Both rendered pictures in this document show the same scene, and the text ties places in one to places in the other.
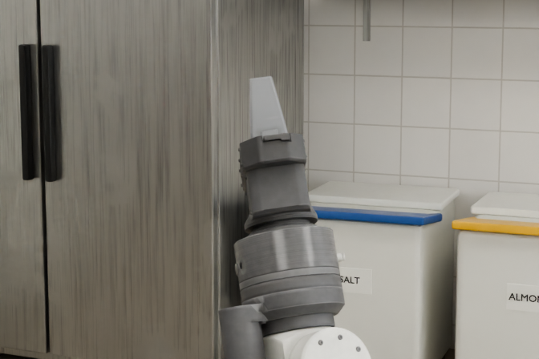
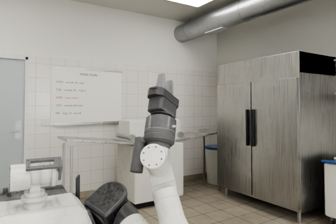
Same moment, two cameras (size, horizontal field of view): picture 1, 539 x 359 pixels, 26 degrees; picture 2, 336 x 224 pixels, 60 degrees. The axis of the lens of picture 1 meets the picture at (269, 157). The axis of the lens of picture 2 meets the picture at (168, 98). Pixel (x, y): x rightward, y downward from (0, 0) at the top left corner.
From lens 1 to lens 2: 63 cm
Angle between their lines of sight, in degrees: 36
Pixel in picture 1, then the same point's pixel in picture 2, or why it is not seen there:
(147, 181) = (278, 148)
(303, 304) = (151, 136)
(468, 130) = not seen: outside the picture
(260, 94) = (159, 78)
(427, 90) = not seen: outside the picture
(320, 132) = not seen: outside the picture
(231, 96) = (305, 124)
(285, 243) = (151, 118)
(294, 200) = (157, 106)
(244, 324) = (137, 142)
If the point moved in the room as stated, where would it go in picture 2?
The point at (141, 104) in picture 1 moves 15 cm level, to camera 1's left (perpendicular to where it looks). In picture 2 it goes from (277, 125) to (265, 125)
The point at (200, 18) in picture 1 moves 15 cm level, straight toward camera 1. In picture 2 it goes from (293, 101) to (291, 101)
